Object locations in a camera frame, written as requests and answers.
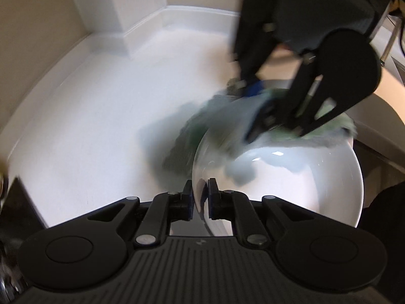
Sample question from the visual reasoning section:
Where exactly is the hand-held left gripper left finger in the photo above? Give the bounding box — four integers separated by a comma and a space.
87, 180, 194, 248

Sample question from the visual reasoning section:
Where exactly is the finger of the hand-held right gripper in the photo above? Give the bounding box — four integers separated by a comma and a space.
228, 6, 279, 100
243, 54, 349, 144

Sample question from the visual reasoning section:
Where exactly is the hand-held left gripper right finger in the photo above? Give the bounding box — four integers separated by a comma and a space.
207, 178, 317, 248

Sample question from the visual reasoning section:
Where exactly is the green microfibre cloth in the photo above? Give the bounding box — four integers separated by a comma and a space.
163, 79, 359, 186

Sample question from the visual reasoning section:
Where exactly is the white ceramic bowl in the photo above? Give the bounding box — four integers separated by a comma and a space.
192, 79, 363, 238

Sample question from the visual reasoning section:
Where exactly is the black glass gas stove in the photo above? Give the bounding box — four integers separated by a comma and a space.
0, 177, 49, 251

